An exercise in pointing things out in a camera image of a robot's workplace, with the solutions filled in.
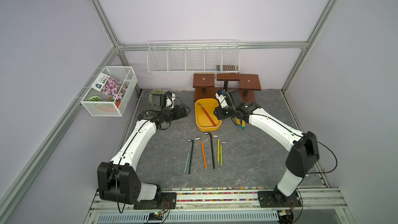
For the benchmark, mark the flower seed packet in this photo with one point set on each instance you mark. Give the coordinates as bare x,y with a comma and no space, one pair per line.
110,86

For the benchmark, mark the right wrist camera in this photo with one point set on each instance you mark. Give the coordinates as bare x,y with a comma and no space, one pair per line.
221,98

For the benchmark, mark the aluminium mounting rail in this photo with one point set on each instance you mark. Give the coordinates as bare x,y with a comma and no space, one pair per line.
249,205

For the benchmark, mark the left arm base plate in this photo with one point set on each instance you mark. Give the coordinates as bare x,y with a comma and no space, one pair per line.
166,200

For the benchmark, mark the large black hex key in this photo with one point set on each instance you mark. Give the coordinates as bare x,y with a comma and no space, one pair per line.
212,148

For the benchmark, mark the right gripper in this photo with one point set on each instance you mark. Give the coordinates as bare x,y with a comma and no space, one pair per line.
218,112

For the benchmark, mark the yellow hex key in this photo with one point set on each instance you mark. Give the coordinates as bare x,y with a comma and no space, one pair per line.
218,148

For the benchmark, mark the green hex key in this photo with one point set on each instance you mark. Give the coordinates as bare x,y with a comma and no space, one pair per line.
221,153

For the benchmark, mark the brown wooden stand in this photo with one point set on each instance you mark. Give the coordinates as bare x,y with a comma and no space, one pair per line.
207,85

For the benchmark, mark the red hex key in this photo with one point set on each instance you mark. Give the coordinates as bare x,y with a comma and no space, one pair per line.
207,114

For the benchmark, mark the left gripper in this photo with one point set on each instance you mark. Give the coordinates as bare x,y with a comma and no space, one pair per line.
178,114

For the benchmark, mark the white wire side basket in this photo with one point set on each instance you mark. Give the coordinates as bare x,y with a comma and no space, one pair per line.
100,105

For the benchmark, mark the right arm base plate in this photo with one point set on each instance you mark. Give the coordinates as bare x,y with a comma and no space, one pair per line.
271,199

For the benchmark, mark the long white wire basket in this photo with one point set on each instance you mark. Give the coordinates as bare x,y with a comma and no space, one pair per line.
193,56

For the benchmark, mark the small black hex key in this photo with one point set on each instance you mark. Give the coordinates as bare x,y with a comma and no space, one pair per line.
191,155

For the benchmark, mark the white potted green plant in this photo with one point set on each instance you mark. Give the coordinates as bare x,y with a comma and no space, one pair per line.
160,91

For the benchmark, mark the orange hex key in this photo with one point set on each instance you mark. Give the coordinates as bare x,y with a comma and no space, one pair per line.
203,153

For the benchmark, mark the yellow plastic storage box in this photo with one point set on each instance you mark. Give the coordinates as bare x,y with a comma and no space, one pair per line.
206,121

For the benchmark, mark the green garden trowel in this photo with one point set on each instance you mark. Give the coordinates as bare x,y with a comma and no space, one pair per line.
238,122

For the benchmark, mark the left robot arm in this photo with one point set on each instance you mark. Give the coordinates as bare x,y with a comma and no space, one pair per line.
117,179

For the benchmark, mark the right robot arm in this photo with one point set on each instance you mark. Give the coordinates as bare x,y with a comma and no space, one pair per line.
302,147

